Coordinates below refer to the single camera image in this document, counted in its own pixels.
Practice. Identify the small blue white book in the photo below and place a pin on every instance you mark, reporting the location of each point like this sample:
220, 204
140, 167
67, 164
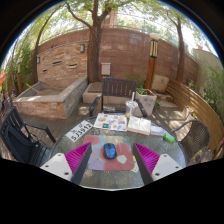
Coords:
157, 130

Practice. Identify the wooden garden lamp post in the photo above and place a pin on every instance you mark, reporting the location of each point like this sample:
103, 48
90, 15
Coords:
150, 70

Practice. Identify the wall lamp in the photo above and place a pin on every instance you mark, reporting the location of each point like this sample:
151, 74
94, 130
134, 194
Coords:
38, 60
82, 48

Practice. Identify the small white planter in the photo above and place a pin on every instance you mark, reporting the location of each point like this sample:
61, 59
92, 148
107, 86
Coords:
188, 113

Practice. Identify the green tissue pack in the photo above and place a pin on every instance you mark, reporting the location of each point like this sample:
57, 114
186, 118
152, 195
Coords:
169, 138

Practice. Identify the clear plastic cup with straw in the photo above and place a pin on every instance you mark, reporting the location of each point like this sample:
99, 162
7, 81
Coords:
130, 109

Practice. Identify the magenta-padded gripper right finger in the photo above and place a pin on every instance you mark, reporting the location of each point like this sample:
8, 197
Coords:
163, 166

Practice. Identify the white license plate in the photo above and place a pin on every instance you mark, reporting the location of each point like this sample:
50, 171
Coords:
79, 131

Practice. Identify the white stone planter with plant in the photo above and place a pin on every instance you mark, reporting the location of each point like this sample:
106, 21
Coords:
146, 101

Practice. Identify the wooden slatted fence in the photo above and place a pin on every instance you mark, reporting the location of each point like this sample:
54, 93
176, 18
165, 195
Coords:
196, 103

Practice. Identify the floral red pink mouse pad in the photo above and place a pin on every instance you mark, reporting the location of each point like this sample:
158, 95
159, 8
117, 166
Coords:
96, 160

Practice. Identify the open white book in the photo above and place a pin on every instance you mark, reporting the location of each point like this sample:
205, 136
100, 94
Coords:
139, 125

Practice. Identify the dark wooden slatted chair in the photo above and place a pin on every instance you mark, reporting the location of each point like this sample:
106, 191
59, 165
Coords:
118, 87

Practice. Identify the colourful picture sheet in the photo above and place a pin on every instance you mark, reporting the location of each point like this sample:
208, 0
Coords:
110, 121

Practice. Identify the thick forked tree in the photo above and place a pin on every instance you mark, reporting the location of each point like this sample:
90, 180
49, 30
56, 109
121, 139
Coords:
94, 53

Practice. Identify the black metal chair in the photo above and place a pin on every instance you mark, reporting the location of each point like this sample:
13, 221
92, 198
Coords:
20, 143

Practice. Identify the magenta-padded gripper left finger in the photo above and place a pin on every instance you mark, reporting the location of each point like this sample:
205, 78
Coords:
60, 165

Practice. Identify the yellow paper note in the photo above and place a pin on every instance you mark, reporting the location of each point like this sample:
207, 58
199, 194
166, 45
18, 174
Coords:
135, 166

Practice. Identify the grey wicker chair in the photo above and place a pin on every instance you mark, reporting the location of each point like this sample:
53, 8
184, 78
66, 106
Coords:
196, 136

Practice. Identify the slim dark tree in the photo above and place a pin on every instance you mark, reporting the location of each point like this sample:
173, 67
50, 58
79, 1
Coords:
181, 56

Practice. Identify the blue computer mouse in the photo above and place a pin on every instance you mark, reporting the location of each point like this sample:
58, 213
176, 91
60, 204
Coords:
109, 151

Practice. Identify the thin curved tree trunk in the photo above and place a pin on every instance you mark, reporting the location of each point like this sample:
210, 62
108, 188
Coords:
35, 60

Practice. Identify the raised stone garden bed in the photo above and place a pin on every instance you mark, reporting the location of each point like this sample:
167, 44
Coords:
40, 106

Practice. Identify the grey wall utility box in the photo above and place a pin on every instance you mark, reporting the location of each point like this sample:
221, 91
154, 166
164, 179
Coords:
106, 69

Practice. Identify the pale stone slab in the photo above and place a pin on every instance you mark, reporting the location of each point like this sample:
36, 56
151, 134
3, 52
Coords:
160, 83

